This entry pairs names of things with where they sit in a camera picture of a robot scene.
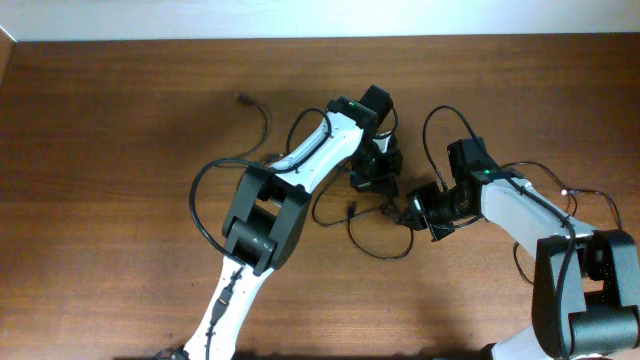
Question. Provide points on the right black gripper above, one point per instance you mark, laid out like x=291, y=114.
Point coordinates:
x=420, y=219

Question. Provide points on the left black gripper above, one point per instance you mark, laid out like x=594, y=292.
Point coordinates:
x=385, y=183

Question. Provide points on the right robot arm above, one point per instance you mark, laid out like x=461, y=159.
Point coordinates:
x=585, y=301

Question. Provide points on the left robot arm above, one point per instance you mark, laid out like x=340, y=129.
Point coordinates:
x=267, y=215

